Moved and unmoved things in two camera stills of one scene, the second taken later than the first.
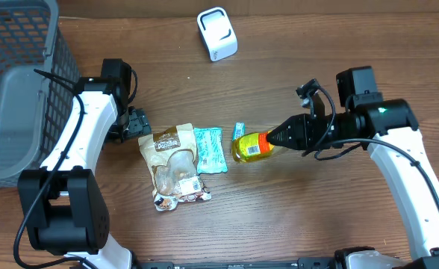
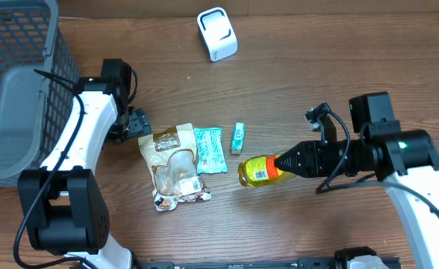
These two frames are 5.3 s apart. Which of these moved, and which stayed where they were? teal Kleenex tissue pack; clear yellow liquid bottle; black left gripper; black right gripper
Moved: black right gripper; clear yellow liquid bottle
Stayed: teal Kleenex tissue pack; black left gripper
